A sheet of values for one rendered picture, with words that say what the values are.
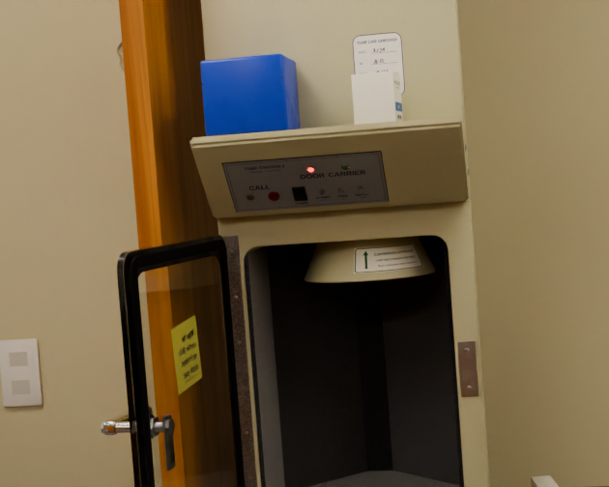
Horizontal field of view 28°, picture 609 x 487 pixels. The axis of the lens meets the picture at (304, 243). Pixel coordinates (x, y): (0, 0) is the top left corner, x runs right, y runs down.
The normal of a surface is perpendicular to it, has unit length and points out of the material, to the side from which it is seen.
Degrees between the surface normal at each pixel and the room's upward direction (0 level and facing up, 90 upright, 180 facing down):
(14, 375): 90
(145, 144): 90
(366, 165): 135
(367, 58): 90
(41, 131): 90
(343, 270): 66
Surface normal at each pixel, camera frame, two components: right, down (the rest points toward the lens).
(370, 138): -0.05, 0.75
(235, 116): -0.15, 0.07
